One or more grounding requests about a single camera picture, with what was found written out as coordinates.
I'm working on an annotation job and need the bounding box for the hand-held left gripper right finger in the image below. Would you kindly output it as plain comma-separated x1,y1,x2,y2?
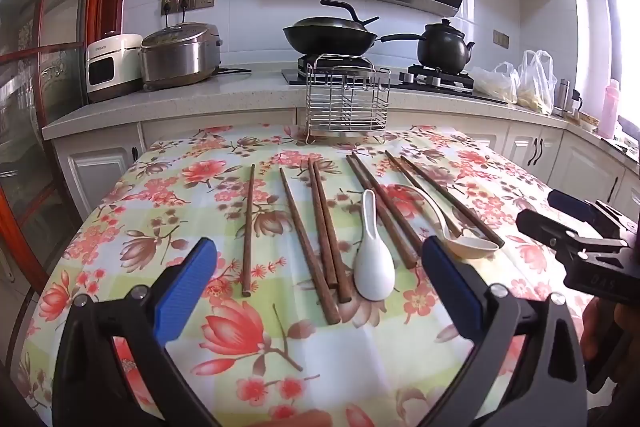
421,236,588,427

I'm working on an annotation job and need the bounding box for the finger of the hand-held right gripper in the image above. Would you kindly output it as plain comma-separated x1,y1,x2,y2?
546,189,624,236
516,209,629,266

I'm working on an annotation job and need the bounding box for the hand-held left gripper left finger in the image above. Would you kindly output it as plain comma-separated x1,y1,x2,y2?
52,236,221,427

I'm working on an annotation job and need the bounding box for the white ceramic spoon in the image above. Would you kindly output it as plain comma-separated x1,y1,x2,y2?
353,189,396,301

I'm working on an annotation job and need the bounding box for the metal wire utensil rack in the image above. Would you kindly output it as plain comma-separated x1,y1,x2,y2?
303,53,392,146

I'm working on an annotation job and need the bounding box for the person's right hand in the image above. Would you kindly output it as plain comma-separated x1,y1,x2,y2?
580,296,640,404

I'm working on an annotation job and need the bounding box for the person's left hand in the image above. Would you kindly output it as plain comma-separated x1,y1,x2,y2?
267,408,333,427

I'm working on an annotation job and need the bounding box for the pink bottle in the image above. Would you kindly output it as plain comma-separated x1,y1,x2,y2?
599,78,621,140

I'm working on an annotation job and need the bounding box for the floral tablecloth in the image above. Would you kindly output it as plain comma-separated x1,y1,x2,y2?
10,123,601,427

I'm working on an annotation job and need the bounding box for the bright window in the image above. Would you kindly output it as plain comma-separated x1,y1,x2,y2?
612,0,640,142

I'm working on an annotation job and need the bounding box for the black gas stove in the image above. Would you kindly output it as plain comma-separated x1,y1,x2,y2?
280,55,476,95

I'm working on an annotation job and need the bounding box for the black clay pot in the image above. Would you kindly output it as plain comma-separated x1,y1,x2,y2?
416,19,476,75

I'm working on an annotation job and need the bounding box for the silver rice cooker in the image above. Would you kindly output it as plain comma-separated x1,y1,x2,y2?
139,22,223,88

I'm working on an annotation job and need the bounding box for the white countertop appliance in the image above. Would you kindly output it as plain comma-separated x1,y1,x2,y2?
85,33,145,104

